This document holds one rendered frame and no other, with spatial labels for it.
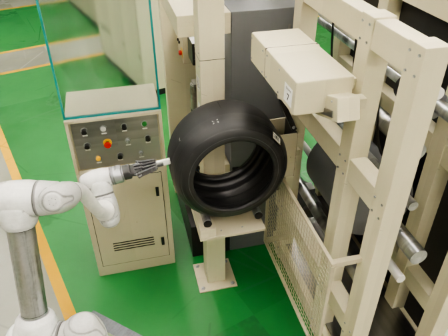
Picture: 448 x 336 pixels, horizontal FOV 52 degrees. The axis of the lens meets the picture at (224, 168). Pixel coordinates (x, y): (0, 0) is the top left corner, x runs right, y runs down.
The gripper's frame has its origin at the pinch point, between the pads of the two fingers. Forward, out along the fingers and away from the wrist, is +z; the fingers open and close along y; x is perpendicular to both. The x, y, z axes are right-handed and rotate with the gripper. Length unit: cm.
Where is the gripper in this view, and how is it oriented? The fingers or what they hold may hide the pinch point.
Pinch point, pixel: (163, 162)
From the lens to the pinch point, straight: 228.5
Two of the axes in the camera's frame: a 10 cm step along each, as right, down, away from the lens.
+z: 9.6, -2.5, 1.1
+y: -2.4, -5.6, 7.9
